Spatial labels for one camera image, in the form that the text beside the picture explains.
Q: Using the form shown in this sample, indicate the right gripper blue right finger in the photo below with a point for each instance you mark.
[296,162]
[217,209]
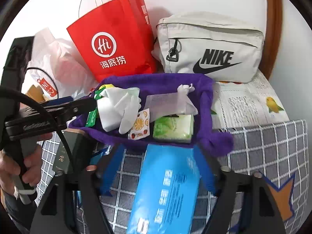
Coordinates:
[207,166]

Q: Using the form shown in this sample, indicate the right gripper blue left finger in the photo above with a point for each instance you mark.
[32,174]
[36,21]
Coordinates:
[109,174]

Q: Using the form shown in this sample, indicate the lemon print snack packet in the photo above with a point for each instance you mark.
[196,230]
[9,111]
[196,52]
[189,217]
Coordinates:
[141,127]

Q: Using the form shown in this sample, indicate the white sponge block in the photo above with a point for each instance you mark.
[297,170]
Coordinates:
[111,113]

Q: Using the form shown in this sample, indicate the green pocket tissue pack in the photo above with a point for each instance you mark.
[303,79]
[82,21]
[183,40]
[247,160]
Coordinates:
[176,129]

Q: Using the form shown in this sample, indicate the blue tissue pack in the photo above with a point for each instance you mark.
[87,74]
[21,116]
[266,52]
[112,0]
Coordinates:
[167,191]

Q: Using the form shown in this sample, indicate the white glove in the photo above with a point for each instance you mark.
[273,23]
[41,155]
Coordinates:
[133,103]

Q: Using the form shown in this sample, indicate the white mesh drawstring bag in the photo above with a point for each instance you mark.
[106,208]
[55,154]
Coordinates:
[169,104]

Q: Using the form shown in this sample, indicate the yellow black pouch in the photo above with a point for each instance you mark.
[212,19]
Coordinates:
[106,86]

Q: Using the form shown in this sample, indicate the white tissue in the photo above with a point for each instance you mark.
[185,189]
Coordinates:
[185,89]

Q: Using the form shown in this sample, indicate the purple towel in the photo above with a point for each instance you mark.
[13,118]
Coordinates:
[216,143]

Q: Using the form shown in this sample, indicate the wooden stool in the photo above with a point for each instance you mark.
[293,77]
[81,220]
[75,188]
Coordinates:
[36,93]

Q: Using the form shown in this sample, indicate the white Miniso plastic bag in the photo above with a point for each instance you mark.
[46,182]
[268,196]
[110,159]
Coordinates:
[57,66]

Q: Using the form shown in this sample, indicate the newspaper sheet with lemons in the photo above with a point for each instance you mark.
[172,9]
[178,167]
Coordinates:
[246,104]

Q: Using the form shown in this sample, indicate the grey checkered blanket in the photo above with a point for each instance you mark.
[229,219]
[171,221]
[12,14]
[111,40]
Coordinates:
[276,150]

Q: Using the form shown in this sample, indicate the red Haidilao paper bag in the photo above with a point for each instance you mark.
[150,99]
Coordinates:
[115,38]

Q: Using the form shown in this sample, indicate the grey Nike pouch bag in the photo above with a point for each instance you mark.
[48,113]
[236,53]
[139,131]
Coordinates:
[218,46]

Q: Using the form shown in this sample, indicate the brown wooden door frame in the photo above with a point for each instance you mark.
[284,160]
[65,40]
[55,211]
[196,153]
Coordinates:
[272,36]

